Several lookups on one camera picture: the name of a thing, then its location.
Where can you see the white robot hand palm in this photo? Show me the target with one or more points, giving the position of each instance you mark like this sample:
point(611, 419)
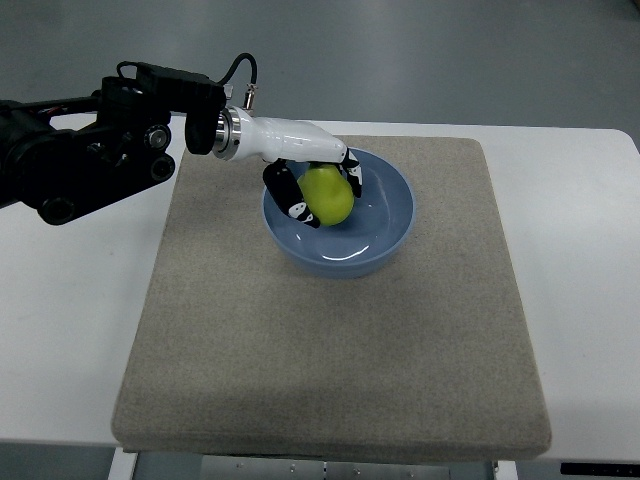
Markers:
point(240, 136)

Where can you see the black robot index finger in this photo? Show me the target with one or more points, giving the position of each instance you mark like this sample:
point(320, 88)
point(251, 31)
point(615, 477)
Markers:
point(352, 168)

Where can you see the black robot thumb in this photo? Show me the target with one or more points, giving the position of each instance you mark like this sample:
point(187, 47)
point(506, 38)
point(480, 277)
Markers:
point(285, 191)

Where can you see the green pear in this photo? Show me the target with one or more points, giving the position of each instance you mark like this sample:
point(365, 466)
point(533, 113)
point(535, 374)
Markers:
point(327, 193)

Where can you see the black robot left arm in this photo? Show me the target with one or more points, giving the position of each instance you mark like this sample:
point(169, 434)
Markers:
point(67, 158)

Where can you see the blue bowl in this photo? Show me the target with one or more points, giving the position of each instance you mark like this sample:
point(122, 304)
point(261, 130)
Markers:
point(380, 222)

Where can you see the beige fabric mat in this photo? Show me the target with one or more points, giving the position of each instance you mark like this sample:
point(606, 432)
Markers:
point(240, 352)

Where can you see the white table frame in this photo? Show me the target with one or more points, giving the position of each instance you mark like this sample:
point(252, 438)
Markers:
point(189, 466)

